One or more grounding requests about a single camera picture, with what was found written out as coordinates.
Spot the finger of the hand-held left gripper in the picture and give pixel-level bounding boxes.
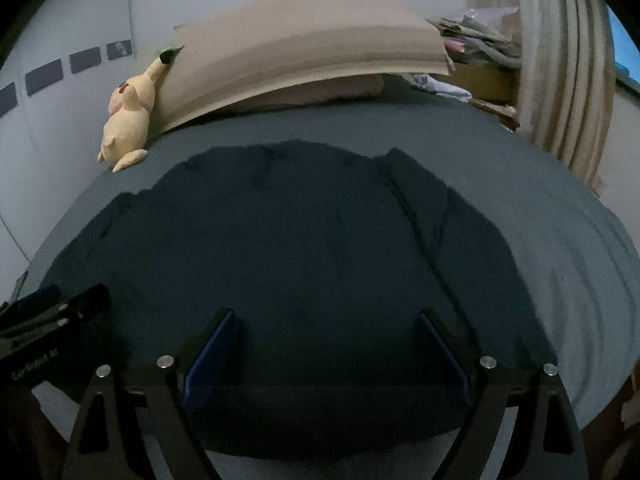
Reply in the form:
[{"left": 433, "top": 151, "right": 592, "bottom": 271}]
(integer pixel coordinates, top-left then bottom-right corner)
[
  {"left": 55, "top": 283, "right": 111, "bottom": 329},
  {"left": 0, "top": 285, "right": 63, "bottom": 318}
]

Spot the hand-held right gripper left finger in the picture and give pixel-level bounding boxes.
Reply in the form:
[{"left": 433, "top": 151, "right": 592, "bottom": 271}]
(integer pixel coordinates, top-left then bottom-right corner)
[{"left": 62, "top": 307, "right": 246, "bottom": 480}]

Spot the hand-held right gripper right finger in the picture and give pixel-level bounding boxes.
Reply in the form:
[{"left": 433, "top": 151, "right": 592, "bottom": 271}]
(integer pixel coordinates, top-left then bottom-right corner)
[{"left": 416, "top": 310, "right": 590, "bottom": 480}]

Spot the dark navy zip jacket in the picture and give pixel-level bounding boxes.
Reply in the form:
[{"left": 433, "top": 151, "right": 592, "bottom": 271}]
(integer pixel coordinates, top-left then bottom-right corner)
[{"left": 37, "top": 139, "right": 551, "bottom": 461}]

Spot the pile of crumpled clothes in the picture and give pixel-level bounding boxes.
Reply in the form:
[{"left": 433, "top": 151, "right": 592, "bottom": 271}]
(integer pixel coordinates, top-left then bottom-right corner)
[{"left": 427, "top": 7, "right": 523, "bottom": 71}]

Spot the bed with grey sheet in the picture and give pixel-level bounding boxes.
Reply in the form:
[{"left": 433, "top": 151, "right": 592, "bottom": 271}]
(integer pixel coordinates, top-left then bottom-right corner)
[{"left": 10, "top": 75, "right": 638, "bottom": 480}]

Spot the yellow plush toy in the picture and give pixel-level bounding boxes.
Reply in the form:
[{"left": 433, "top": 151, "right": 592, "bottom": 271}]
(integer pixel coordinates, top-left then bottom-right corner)
[{"left": 97, "top": 52, "right": 173, "bottom": 174}]

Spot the white crumpled cloth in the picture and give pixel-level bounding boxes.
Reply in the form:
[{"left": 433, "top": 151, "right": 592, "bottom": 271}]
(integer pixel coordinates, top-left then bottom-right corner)
[{"left": 407, "top": 73, "right": 473, "bottom": 102}]

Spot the cardboard box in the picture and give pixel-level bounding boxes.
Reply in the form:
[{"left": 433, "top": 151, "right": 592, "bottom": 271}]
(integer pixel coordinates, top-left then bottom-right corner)
[{"left": 447, "top": 62, "right": 521, "bottom": 103}]

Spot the beige pillow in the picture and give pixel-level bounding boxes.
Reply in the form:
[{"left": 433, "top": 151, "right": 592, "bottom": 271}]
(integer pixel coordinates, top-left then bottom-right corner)
[{"left": 227, "top": 74, "right": 386, "bottom": 113}]

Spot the beige curtain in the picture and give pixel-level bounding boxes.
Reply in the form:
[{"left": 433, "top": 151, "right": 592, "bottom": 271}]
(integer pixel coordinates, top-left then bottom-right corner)
[{"left": 465, "top": 0, "right": 616, "bottom": 196}]

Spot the window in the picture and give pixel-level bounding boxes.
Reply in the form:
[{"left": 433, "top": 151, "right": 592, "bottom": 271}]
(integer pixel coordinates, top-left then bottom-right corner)
[{"left": 605, "top": 5, "right": 640, "bottom": 86}]

